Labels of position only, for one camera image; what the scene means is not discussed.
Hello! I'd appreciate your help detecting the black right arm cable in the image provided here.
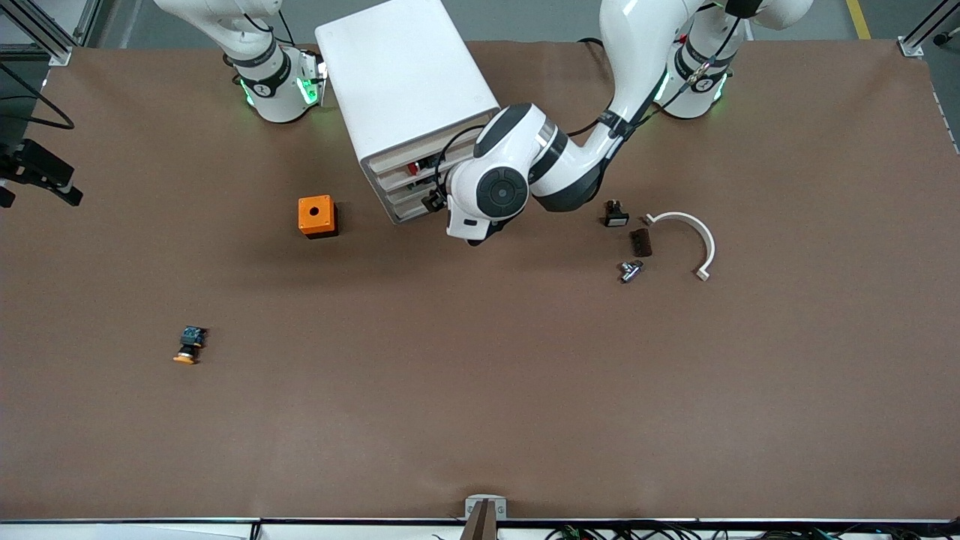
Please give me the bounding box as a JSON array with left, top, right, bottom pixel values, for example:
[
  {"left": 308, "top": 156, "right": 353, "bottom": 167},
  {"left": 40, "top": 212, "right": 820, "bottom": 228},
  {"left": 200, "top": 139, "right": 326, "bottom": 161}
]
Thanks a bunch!
[{"left": 0, "top": 64, "right": 76, "bottom": 131}]

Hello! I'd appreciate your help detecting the aluminium frame profile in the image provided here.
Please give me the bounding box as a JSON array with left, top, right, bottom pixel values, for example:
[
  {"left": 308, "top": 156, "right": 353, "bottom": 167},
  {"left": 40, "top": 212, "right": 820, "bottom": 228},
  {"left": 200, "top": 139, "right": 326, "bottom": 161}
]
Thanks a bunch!
[
  {"left": 898, "top": 0, "right": 960, "bottom": 59},
  {"left": 19, "top": 0, "right": 98, "bottom": 67}
]

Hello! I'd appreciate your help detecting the grey metal bracket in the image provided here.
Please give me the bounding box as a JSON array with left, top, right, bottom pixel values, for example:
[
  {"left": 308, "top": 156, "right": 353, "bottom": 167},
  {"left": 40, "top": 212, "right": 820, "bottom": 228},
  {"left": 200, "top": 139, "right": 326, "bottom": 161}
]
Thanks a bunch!
[{"left": 465, "top": 495, "right": 507, "bottom": 521}]

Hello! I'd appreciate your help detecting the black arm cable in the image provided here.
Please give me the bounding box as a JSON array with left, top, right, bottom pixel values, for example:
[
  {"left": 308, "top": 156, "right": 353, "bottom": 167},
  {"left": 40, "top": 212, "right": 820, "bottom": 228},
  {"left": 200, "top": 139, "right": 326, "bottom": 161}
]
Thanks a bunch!
[
  {"left": 433, "top": 126, "right": 488, "bottom": 196},
  {"left": 0, "top": 64, "right": 76, "bottom": 131}
]

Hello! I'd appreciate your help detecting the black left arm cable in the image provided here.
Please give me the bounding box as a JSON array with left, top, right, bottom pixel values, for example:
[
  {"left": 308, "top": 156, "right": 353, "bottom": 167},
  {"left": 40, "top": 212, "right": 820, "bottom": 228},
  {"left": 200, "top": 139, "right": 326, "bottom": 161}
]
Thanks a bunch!
[{"left": 433, "top": 126, "right": 488, "bottom": 196}]

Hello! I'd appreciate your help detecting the white curved bracket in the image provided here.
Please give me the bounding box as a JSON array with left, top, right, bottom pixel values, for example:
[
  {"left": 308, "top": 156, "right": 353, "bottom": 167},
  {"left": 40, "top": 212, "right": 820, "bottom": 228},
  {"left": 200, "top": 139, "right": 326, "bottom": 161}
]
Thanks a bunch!
[{"left": 643, "top": 211, "right": 716, "bottom": 282}]

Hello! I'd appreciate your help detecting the orange box with hole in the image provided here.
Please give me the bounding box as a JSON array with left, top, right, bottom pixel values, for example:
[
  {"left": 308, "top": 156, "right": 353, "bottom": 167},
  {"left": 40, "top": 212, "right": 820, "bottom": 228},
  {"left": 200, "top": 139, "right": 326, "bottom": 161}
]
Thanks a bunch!
[{"left": 298, "top": 195, "right": 338, "bottom": 239}]

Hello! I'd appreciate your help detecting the orange push button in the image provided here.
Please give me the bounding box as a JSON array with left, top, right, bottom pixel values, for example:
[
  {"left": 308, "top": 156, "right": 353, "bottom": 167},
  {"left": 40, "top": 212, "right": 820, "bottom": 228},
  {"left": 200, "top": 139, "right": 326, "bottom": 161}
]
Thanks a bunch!
[{"left": 172, "top": 325, "right": 209, "bottom": 365}]

